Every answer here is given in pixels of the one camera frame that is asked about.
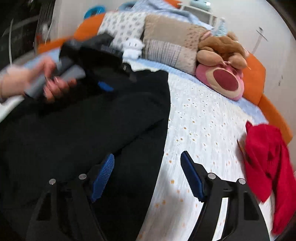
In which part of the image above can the black coat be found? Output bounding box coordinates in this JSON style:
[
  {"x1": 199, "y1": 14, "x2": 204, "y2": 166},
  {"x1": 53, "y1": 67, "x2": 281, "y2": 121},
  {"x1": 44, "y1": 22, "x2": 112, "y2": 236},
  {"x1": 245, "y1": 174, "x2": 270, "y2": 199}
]
[{"x1": 1, "y1": 70, "x2": 171, "y2": 240}]

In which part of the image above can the person left hand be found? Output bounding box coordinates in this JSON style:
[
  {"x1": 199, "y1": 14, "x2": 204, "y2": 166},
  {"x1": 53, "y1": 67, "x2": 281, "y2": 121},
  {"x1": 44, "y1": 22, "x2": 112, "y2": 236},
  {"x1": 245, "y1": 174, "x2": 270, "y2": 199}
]
[{"x1": 0, "y1": 56, "x2": 77, "y2": 103}]

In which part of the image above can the small white plush toy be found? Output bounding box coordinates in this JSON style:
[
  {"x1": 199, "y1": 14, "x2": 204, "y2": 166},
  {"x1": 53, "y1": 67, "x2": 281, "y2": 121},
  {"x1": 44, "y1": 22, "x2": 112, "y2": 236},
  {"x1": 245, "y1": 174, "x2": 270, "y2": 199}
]
[{"x1": 122, "y1": 38, "x2": 144, "y2": 59}]

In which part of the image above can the floral white pillow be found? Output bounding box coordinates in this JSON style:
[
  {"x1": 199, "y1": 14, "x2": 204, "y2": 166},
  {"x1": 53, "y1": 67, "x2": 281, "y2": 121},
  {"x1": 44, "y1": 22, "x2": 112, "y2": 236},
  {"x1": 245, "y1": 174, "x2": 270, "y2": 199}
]
[{"x1": 97, "y1": 11, "x2": 147, "y2": 50}]

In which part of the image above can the red garment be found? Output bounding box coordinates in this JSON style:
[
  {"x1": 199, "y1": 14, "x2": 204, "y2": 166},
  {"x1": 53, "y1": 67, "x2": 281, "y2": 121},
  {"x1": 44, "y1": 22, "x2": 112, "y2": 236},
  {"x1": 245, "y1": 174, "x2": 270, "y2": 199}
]
[{"x1": 244, "y1": 121, "x2": 295, "y2": 235}]

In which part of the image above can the blue checked quilt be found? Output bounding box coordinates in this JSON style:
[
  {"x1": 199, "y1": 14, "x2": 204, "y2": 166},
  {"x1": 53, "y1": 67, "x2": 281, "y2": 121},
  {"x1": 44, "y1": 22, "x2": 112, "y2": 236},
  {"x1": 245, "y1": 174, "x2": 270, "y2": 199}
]
[{"x1": 117, "y1": 0, "x2": 214, "y2": 30}]

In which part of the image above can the beige patchwork pillow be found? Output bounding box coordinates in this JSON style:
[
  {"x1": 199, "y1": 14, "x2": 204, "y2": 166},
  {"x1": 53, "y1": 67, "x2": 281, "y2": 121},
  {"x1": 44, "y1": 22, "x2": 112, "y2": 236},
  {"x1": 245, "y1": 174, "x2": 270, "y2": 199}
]
[{"x1": 142, "y1": 15, "x2": 208, "y2": 75}]

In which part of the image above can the light blue bed sheet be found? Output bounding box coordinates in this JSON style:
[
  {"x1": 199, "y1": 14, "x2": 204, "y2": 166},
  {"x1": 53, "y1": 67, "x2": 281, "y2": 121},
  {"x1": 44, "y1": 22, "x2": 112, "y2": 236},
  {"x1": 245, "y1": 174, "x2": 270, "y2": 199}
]
[{"x1": 23, "y1": 48, "x2": 268, "y2": 124}]

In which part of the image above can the cream eyelet blanket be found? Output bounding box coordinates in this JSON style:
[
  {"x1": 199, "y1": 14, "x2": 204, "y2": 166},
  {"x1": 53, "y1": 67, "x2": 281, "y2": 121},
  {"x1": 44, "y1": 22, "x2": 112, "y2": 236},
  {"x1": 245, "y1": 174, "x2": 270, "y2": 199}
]
[{"x1": 129, "y1": 64, "x2": 276, "y2": 241}]

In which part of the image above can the white bedside stand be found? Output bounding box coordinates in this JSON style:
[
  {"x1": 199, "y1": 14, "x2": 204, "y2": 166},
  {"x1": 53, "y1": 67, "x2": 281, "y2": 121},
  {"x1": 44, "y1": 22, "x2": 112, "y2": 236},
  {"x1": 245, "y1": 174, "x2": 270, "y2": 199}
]
[{"x1": 180, "y1": 4, "x2": 217, "y2": 27}]

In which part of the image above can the brown bear plush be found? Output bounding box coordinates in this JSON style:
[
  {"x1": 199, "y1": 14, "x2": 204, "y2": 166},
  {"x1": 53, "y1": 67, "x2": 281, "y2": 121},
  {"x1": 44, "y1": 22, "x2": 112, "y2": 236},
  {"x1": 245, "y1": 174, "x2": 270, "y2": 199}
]
[{"x1": 197, "y1": 31, "x2": 249, "y2": 70}]

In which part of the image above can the light blue projector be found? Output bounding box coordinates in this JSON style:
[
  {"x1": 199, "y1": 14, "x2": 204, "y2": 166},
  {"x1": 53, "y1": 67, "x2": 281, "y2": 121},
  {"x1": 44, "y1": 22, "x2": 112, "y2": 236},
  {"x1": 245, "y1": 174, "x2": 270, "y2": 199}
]
[{"x1": 190, "y1": 0, "x2": 211, "y2": 11}]

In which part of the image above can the blue party hat plush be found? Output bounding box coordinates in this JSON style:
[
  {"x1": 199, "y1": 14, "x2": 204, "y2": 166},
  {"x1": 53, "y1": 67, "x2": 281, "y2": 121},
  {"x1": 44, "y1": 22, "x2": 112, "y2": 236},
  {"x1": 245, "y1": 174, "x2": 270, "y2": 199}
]
[{"x1": 214, "y1": 18, "x2": 227, "y2": 37}]

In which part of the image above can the pink bear plush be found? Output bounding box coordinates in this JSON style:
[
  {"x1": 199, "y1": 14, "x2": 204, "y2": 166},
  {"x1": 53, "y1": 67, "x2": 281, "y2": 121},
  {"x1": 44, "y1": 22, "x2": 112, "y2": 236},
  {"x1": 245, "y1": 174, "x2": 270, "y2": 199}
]
[{"x1": 196, "y1": 64, "x2": 244, "y2": 101}]

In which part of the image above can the blue swim ring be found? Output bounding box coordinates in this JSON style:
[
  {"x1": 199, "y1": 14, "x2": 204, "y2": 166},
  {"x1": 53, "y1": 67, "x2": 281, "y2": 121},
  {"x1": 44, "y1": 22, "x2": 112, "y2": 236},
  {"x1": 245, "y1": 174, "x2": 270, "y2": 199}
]
[{"x1": 83, "y1": 5, "x2": 106, "y2": 20}]

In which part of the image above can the black power cable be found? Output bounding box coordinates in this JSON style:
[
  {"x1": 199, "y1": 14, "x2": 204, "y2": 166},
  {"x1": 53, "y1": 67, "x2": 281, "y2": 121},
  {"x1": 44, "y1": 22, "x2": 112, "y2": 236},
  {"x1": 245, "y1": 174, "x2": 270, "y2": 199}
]
[{"x1": 251, "y1": 27, "x2": 268, "y2": 55}]

